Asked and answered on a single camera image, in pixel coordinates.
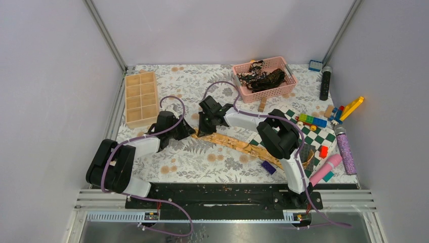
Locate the yellow triangle toy block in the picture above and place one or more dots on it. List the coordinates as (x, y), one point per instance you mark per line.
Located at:
(350, 108)

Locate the yellow patterned tie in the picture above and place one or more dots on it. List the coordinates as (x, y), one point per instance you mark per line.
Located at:
(246, 148)

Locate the colourful lego brick pile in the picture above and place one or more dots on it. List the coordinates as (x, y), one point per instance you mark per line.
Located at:
(331, 115)

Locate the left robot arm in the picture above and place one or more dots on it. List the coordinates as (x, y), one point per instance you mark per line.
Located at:
(113, 162)

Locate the dark grey lego plate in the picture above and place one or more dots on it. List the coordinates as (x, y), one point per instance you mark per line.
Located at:
(307, 156)

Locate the purple glitter tube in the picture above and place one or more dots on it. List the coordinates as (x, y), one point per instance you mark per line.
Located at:
(345, 150)

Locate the blue white lego brick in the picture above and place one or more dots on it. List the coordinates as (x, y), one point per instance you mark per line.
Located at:
(316, 66)

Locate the floral table cloth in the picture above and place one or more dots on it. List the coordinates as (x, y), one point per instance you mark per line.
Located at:
(193, 160)

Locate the black floral tie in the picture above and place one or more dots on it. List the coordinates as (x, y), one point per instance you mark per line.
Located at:
(258, 80)

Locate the pink plastic basket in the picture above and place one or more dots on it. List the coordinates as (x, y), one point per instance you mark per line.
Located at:
(270, 64)

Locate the curved wooden block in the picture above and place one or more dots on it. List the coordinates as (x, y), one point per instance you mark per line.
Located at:
(262, 104)

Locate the green white chessboard mat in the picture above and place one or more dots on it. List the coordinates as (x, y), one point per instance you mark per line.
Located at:
(317, 138)

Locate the purple lego brick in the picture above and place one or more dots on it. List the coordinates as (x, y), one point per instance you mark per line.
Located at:
(268, 167)

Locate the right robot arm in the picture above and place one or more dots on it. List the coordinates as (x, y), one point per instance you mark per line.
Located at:
(279, 135)

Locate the wooden compartment tray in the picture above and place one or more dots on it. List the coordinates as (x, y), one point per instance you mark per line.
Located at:
(141, 100)

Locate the teal small block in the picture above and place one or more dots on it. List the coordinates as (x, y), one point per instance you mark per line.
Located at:
(328, 176)

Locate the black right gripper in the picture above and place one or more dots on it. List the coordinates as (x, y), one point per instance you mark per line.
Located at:
(202, 127)

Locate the pink marker pen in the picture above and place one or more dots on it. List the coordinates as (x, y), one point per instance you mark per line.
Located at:
(330, 164)

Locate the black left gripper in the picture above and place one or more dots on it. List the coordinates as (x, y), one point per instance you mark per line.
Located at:
(186, 131)

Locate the red lego brick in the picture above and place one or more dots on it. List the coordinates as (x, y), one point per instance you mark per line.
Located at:
(323, 151)

